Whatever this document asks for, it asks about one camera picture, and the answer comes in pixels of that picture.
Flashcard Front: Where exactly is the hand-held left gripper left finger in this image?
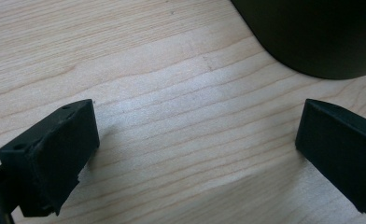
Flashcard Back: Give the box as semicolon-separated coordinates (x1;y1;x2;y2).
0;98;101;218

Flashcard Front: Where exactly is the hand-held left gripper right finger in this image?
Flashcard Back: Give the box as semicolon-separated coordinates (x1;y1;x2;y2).
295;98;366;217

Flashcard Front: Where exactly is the dark brown divided box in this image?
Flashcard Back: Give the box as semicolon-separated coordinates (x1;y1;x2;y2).
230;0;366;80

